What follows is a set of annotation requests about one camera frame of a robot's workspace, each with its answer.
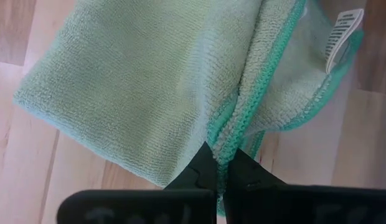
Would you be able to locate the green microfiber towel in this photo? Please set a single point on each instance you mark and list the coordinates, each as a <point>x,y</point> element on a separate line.
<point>134,77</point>

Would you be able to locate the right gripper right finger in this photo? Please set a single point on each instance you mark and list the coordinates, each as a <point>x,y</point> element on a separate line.
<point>305,205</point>

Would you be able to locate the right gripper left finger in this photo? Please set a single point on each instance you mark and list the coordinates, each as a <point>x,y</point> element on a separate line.
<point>134,208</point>

